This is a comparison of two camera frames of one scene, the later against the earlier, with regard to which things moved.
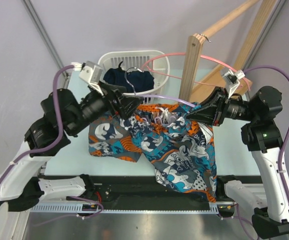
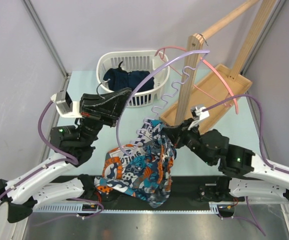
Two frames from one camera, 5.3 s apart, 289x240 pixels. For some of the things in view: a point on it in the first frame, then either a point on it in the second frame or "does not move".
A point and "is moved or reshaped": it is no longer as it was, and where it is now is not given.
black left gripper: (126, 105) to (104, 109)
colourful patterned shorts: (178, 145) is moved or reshaped
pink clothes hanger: (145, 66) to (162, 57)
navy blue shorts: (134, 81) does not move
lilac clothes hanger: (153, 96) to (207, 52)
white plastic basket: (151, 61) does not move
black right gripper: (207, 113) to (177, 135)
